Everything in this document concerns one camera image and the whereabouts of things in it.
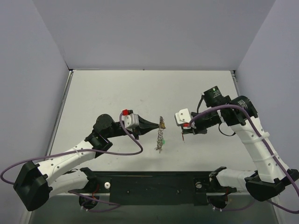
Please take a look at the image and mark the metal disc key organizer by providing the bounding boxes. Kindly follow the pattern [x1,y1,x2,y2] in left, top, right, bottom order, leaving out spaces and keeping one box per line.
[155,116,166,153]

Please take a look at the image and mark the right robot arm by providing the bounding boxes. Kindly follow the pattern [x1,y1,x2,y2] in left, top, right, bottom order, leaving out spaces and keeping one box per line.
[175,86,299,202]

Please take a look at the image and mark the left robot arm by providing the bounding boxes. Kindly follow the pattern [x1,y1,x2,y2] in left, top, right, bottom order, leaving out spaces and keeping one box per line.
[13,110,159,211]

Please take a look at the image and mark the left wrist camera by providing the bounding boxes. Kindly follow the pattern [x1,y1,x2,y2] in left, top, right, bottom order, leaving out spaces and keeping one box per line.
[122,109,140,129]

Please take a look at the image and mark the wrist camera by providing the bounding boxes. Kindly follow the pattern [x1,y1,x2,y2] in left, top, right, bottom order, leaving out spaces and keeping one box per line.
[174,108,195,130]
[122,109,140,129]

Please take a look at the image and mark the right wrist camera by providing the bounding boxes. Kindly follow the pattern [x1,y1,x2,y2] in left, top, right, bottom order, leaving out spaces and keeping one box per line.
[174,108,195,130]

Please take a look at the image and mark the aluminium table edge rail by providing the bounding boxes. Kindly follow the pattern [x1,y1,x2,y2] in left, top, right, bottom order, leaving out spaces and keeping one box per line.
[230,70,243,108]

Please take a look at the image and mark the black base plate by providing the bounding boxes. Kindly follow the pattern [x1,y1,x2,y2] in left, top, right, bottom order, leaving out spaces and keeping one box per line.
[67,170,238,206]

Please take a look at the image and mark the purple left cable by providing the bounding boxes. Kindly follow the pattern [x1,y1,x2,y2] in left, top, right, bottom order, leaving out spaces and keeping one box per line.
[0,112,143,213]

